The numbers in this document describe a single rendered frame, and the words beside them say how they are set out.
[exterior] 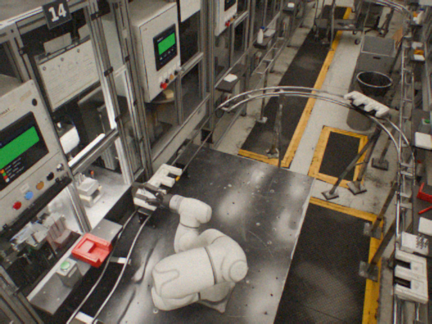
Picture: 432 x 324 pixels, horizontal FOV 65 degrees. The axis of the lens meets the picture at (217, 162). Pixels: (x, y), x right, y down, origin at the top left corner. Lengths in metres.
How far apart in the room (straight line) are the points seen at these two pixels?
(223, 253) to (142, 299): 0.92
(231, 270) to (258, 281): 0.89
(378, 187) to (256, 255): 1.99
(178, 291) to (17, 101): 0.87
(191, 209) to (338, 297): 1.56
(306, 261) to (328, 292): 0.29
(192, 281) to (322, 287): 1.84
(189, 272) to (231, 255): 0.15
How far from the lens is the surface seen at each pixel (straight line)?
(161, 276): 1.16
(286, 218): 2.32
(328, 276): 2.95
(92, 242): 1.93
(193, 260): 1.16
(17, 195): 1.55
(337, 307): 2.84
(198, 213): 1.68
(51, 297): 1.87
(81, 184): 2.13
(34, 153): 1.50
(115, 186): 2.23
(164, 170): 2.31
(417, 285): 2.04
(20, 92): 1.43
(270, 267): 2.09
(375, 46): 5.44
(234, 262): 1.15
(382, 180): 3.89
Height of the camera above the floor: 2.44
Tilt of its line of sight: 42 degrees down
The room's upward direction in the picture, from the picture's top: 1 degrees clockwise
